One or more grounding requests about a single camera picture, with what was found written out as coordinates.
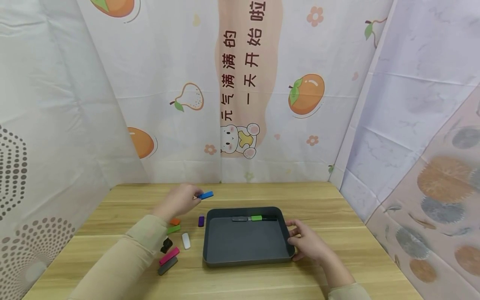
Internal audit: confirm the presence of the person's left hand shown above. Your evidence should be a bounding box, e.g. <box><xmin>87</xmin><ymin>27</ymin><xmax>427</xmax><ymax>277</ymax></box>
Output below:
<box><xmin>152</xmin><ymin>183</ymin><xmax>205</xmax><ymax>224</ymax></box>

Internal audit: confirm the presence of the person's right hand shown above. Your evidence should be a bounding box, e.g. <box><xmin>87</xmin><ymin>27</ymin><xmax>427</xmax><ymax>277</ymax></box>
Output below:
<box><xmin>285</xmin><ymin>219</ymin><xmax>335</xmax><ymax>265</ymax></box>

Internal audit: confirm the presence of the dark grey rectangular tray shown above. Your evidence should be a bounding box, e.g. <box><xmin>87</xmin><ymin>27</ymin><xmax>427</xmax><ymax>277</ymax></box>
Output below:
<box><xmin>202</xmin><ymin>206</ymin><xmax>296</xmax><ymax>268</ymax></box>

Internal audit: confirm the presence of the person's right forearm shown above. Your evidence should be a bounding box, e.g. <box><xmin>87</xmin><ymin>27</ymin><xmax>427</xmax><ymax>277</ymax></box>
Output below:
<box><xmin>322</xmin><ymin>253</ymin><xmax>373</xmax><ymax>300</ymax></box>

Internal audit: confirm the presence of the person's left forearm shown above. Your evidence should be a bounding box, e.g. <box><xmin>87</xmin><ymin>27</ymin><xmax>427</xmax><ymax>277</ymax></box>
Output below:
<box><xmin>67</xmin><ymin>214</ymin><xmax>169</xmax><ymax>300</ymax></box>

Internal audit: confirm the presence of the pink rectangular block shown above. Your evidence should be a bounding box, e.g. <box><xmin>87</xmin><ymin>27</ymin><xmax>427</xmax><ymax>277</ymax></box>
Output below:
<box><xmin>158</xmin><ymin>247</ymin><xmax>180</xmax><ymax>267</ymax></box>

